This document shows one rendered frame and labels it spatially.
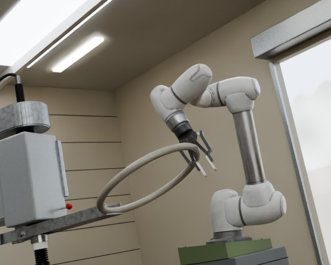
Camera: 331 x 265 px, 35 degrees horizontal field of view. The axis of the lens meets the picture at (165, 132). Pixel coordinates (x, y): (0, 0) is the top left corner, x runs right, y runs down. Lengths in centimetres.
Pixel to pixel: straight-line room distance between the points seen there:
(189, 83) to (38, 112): 81
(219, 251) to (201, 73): 90
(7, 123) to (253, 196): 126
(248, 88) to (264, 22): 509
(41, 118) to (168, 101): 70
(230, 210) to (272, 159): 476
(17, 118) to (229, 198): 114
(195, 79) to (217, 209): 86
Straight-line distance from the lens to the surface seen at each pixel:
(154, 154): 199
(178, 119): 218
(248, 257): 262
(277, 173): 743
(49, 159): 260
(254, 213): 270
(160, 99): 222
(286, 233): 744
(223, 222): 275
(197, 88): 217
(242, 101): 266
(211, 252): 264
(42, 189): 252
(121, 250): 947
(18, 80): 275
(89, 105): 978
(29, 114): 258
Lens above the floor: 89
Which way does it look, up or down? 12 degrees up
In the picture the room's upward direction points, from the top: 11 degrees counter-clockwise
